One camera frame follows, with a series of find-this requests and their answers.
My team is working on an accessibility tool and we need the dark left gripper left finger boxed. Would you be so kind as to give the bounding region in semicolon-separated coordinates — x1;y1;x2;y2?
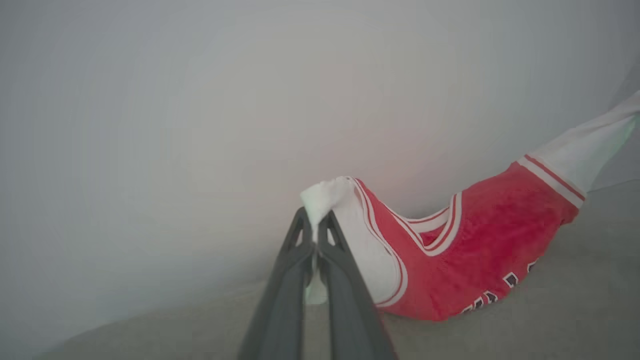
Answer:
237;206;316;360

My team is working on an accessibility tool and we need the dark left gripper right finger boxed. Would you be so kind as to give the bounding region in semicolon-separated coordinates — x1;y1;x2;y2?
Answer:
317;210;398;360

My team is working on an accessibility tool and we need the red and white basketball jersey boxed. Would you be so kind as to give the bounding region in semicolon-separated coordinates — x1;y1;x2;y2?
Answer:
300;90;640;322

